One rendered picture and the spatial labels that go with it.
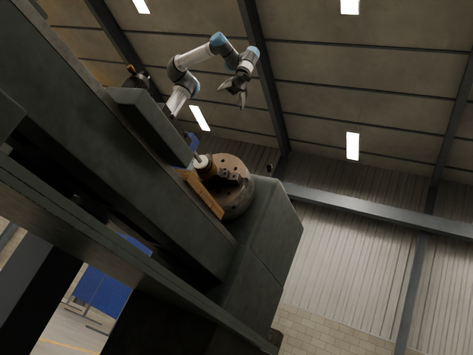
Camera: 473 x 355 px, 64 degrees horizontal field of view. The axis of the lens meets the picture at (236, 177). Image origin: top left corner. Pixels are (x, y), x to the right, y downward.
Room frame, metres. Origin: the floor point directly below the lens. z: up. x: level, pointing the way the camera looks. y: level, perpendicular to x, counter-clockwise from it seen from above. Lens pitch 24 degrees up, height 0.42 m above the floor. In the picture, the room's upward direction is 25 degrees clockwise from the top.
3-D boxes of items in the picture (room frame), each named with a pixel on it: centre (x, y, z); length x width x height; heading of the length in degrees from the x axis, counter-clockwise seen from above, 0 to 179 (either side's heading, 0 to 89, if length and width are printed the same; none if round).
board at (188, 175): (1.44, 0.22, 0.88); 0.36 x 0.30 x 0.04; 57
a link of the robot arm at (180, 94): (1.92, 0.51, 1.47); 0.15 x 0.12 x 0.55; 130
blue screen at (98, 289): (8.32, 1.58, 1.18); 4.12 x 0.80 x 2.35; 25
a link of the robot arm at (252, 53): (1.55, 0.19, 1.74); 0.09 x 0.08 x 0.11; 40
